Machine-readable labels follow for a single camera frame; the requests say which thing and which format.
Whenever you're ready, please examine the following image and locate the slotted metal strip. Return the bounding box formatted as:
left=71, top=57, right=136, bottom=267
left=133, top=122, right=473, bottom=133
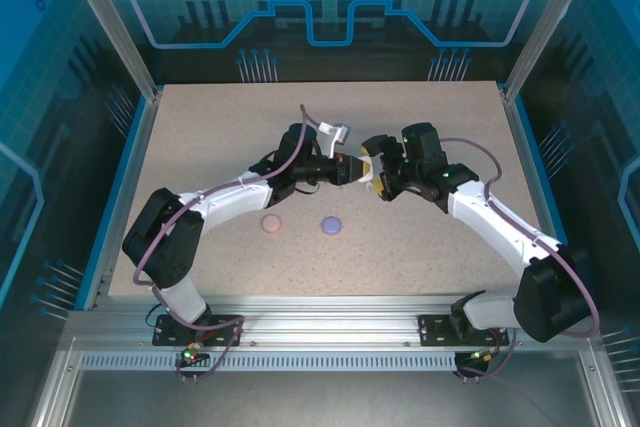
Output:
left=78, top=352, right=459, bottom=373

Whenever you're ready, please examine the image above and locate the small LED connector board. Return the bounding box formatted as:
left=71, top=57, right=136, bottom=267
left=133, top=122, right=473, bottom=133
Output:
left=455, top=346, right=501, bottom=378
left=174, top=341, right=211, bottom=369

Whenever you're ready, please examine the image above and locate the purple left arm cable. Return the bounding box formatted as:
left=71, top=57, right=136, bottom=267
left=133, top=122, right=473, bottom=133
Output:
left=132, top=104, right=321, bottom=379

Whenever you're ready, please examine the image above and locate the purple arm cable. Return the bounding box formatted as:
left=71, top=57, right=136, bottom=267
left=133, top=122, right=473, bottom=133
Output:
left=439, top=136, right=601, bottom=378
left=132, top=104, right=321, bottom=379

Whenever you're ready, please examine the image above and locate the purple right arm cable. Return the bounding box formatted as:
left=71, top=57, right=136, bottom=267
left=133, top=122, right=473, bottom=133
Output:
left=439, top=136, right=601, bottom=378

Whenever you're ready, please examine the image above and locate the aluminium table side rail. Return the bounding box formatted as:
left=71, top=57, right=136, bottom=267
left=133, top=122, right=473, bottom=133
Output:
left=499, top=84, right=569, bottom=248
left=84, top=86, right=164, bottom=311

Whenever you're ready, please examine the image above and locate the long aluminium mounting rail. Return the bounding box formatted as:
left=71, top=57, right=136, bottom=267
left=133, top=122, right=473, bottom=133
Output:
left=64, top=294, right=599, bottom=348

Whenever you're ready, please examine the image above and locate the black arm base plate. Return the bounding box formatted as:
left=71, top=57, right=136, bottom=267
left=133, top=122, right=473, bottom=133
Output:
left=152, top=314, right=246, bottom=347
left=418, top=314, right=510, bottom=347

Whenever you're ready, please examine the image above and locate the aluminium frame post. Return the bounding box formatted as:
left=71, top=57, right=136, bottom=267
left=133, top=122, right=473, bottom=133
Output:
left=55, top=0, right=164, bottom=101
left=502, top=0, right=604, bottom=103

